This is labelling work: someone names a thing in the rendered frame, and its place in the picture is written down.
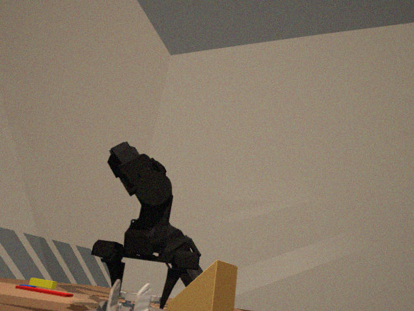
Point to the red curved bar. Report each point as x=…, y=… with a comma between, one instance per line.
x=44, y=291

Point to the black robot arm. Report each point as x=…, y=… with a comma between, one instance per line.
x=146, y=178

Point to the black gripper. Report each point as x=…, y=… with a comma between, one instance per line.
x=112, y=253

